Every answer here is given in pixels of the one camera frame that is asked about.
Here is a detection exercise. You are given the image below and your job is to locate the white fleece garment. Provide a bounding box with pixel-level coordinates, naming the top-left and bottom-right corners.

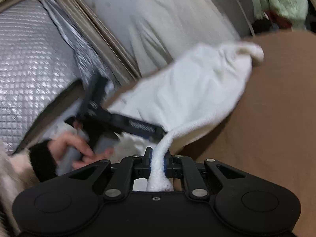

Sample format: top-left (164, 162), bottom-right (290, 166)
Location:
top-left (109, 42), bottom-right (264, 192)

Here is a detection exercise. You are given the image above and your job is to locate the fluffy cream sleeve forearm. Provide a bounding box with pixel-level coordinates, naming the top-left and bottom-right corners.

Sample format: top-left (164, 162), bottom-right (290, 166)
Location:
top-left (0, 139), bottom-right (58, 237)

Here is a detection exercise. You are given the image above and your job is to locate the beige bag zipper rim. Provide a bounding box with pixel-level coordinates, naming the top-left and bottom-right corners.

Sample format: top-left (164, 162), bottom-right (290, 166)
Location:
top-left (1, 0), bottom-right (141, 83)

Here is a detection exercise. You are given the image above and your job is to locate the person's left hand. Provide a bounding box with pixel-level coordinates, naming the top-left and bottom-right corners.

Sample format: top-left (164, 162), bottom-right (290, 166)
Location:
top-left (47, 132), bottom-right (114, 169)

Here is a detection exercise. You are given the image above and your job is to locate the silver quilted foil bag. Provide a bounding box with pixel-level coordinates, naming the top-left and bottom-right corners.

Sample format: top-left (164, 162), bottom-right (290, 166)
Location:
top-left (1, 0), bottom-right (119, 153)

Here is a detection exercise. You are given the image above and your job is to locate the white cloth covered furniture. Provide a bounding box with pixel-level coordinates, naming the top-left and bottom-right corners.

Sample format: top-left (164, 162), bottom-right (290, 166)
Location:
top-left (129, 0), bottom-right (240, 76)

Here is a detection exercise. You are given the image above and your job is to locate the grey metal rack pole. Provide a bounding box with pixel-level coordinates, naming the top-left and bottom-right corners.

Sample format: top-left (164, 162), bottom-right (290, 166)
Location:
top-left (236, 0), bottom-right (256, 36)

